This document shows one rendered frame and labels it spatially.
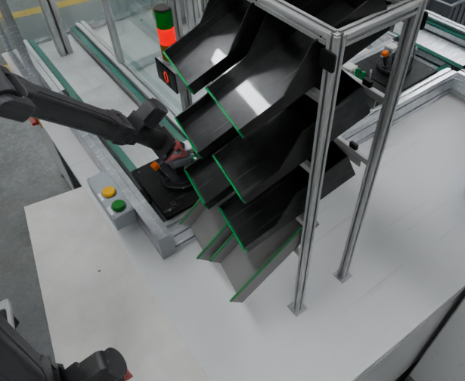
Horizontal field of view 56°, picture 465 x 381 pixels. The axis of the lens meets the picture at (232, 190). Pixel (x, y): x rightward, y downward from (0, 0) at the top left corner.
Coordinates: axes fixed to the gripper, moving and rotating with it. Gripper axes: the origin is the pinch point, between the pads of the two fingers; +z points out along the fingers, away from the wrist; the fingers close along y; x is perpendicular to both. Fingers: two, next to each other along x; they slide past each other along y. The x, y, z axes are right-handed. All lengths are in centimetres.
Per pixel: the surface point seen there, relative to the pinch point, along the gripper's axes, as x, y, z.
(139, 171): 15.6, 9.4, 0.7
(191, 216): 9.2, -20.9, -2.3
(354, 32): -44, -52, -40
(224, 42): -32, -28, -36
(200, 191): -1.9, -27.5, -14.1
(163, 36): -23.4, 18.1, -14.3
